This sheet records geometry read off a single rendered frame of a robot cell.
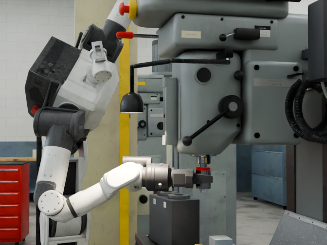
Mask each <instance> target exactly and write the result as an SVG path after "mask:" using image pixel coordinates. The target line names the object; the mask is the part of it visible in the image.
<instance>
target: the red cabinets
mask: <svg viewBox="0 0 327 245"><path fill-rule="evenodd" d="M29 189H30V162H0V243H12V242H15V245H19V242H22V241H25V237H26V236H27V235H28V234H29Z"/></svg>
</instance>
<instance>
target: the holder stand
mask: <svg viewBox="0 0 327 245"><path fill-rule="evenodd" d="M149 239H151V240H153V241H154V242H156V243H158V244H160V245H195V244H200V200H199V199H196V198H192V197H190V194H186V193H179V192H178V191H168V192H162V193H160V191H158V192H157V194H150V195H149Z"/></svg>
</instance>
